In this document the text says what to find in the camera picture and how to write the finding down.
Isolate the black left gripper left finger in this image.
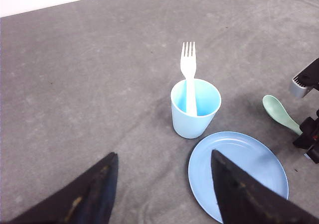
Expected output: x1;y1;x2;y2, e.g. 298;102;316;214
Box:
9;152;119;224

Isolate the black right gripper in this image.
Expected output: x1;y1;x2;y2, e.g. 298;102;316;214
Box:
293;110;319;163

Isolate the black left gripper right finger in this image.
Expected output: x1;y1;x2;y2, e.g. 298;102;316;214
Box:
211;150;319;224

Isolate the mint green plastic spoon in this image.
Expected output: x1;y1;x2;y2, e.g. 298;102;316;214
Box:
262;95;302;135

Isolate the light blue plastic cup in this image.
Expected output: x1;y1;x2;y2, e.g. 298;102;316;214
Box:
170;79;222;139

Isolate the white plastic fork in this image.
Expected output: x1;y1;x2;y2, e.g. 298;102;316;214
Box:
180;41;197;116

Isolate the blue plastic plate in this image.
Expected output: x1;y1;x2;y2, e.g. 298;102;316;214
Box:
188;131;289;223

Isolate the grey table mat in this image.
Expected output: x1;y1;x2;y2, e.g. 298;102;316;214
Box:
0;0;319;224

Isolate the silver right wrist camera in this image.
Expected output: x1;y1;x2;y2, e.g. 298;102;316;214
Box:
289;58;319;98

